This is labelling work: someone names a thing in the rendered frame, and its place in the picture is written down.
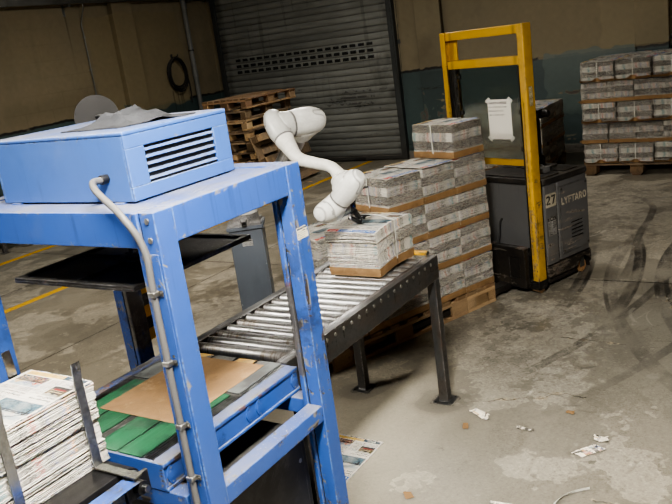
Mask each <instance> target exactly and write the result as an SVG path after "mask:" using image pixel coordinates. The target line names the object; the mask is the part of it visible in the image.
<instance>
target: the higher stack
mask: <svg viewBox="0 0 672 504"><path fill-rule="evenodd" d="M480 121H481V120H480V118H475V117H470V118H461V117H459V118H440V119H434V120H430V121H426V122H422V123H418V124H415V125H412V131H413V132H412V139H413V143H414V144H413V145H414V151H422V152H432V153H433V154H434V152H453V153H454V152H457V151H461V150H464V149H468V148H471V147H475V146H478V145H482V143H483V141H482V140H483V138H482V137H483V136H482V134H481V129H480V128H481V122H480ZM483 154H484V153H481V152H477V153H473V154H470V155H466V156H463V157H460V158H456V159H441V158H420V159H440V160H453V171H454V172H453V173H454V175H453V176H454V179H455V181H454V182H455V183H454V184H455V187H460V186H463V185H466V184H470V183H473V182H476V181H479V180H482V179H485V177H486V176H485V175H486V173H485V168H486V167H485V162H484V161H485V160H484V158H483ZM455 196H456V200H457V201H456V208H457V211H458V212H459V213H458V214H459V221H460V223H461V221H463V220H466V219H468V218H471V217H474V216H477V215H480V214H483V213H486V212H488V210H489V209H488V202H487V199H486V198H487V194H486V186H480V187H477V188H474V189H471V190H468V191H465V192H462V193H459V194H455ZM457 229H459V230H460V239H461V240H460V241H461V246H462V247H461V250H462V255H463V254H466V253H469V252H471V251H474V250H476V249H479V248H482V247H484V246H487V245H489V244H491V237H490V234H491V231H490V226H489V219H484V220H481V221H478V222H475V223H472V224H470V225H467V226H464V227H460V228H457ZM492 259H493V251H487V252H484V253H482V254H479V255H477V256H474V257H472V258H469V259H467V260H464V261H462V267H463V270H464V275H465V276H464V280H465V282H464V283H465V287H468V286H470V285H473V284H475V283H477V282H480V281H482V280H485V279H487V278H489V277H492V276H493V274H494V271H493V264H492V263H493V261H492ZM463 295H466V298H467V311H468V313H470V312H472V311H475V310H477V309H479V308H481V307H483V306H486V305H488V304H490V303H492V302H495V301H496V293H495V282H492V283H489V284H487V285H485V286H482V287H480V288H478V289H475V290H473V291H471V292H468V293H465V294H463Z"/></svg>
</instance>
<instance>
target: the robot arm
mask: <svg viewBox="0 0 672 504"><path fill-rule="evenodd" d="M263 118H264V120H263V122H264V126H265V129H266V132H267V134H268V135H269V137H270V139H271V140H272V141H273V142H274V143H275V145H276V146H277V147H278V148H279V149H280V152H279V154H278V156H277V158H276V160H275V162H289V161H298V163H299V166H301V167H304V168H310V169H316V170H321V171H326V172H329V173H330V174H331V176H332V180H331V184H332V190H333V191H332V192H331V193H330V194H329V195H328V196H327V197H326V198H325V199H324V200H322V202H320V203H319V204H318V205H317V206H316V207H315V208H314V211H313V214H314V217H315V218H316V220H317V221H318V222H320V223H332V222H335V221H337V220H339V219H340V218H343V217H345V216H348V215H349V217H348V219H349V220H352V221H354V222H356V223H357V224H362V220H363V219H365V217H367V216H370V215H360V214H359V213H358V210H357V209H356V201H355V200H356V198H357V197H358V196H359V194H360V193H361V191H362V190H363V189H365V188H368V186H365V182H366V180H365V176H364V174H363V173H362V172H361V171H360V170H357V169H351V170H343V169H342V168H341V167H340V166H339V165H338V164H337V163H335V162H333V161H330V160H327V159H323V158H318V157H314V156H309V155H305V154H303V153H302V152H301V150H302V148H303V146H304V144H305V142H308V141H309V140H310V139H311V138H312V137H313V136H314V135H316V134H317V133H318V132H320V131H321V130H322V129H323V128H324V127H325V125H326V116H325V113H324V112H323V111H322V110H321V109H319V108H316V107H300V108H295V109H292V110H289V111H281V112H279V111H278V110H276V109H271V110H268V111H266V112H265V114H264V116H263ZM352 214H353V215H354V216H355V217H354V216H353V215H352ZM261 218H262V215H259V214H258V209H255V210H252V211H250V212H248V213H245V214H243V215H240V216H238V217H235V218H233V219H231V220H230V221H231V222H230V224H229V225H228V228H235V227H241V226H242V227H243V226H248V225H256V224H261Z"/></svg>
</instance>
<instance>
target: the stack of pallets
mask: <svg viewBox="0 0 672 504"><path fill-rule="evenodd" d="M282 92H284V93H285V98H281V99H279V98H278V95H277V93H282ZM258 97H263V99H264V100H261V101H259V98H258ZM294 97H296V96H295V88H287V89H283V90H282V89H276V90H266V91H256V92H250V93H245V94H240V95H235V96H231V97H226V98H221V99H217V100H212V101H207V102H202V106H203V110H210V109H214V105H216V104H220V108H215V109H221V108H224V109H225V112H224V113H225V116H226V122H227V128H228V134H229V140H230V146H231V152H232V158H233V163H234V164H236V163H258V158H257V157H256V156H255V150H254V148H252V146H251V144H250V142H249V140H248V138H250V137H253V136H255V135H257V134H261V133H264V132H266V129H265V126H264V122H263V120H264V118H263V116H264V114H265V112H266V111H268V110H271V109H273V106H272V104H274V103H280V106H281V108H279V109H276V110H278V111H279V112H281V111H288V108H291V105H290V101H291V100H290V98H294ZM275 99H276V100H275ZM237 102H240V103H238V104H237ZM253 108H260V109H261V110H258V111H254V110H253ZM234 113H235V114H234ZM254 119H258V120H256V121H252V120H254ZM261 128H264V129H262V130H258V129H261ZM276 153H278V150H276V151H273V152H270V153H267V154H265V155H264V156H265V157H267V156H270V155H273V154H276Z"/></svg>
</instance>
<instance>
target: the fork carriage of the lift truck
mask: <svg viewBox="0 0 672 504"><path fill-rule="evenodd" d="M491 243H492V250H490V251H493V259H492V261H493V263H492V264H493V271H494V274H493V275H494V282H495V283H497V282H499V281H503V282H508V283H510V284H511V286H514V287H519V288H523V289H527V288H528V287H531V285H530V271H529V257H528V247H524V246H518V245H511V244H505V243H499V242H492V241H491Z"/></svg>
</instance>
